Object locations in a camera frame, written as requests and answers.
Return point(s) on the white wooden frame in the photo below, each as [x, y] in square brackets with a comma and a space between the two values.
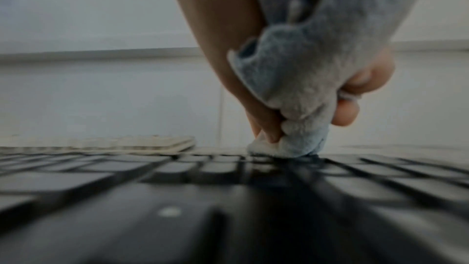
[110, 54]

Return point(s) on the black keyboard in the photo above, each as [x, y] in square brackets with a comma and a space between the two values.
[220, 213]

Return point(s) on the person's right hand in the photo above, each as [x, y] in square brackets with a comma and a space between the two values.
[220, 39]

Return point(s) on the grey fluffy cloth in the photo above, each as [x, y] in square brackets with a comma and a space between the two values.
[311, 54]

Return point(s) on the white keyboard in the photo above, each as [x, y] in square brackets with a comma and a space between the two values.
[128, 142]

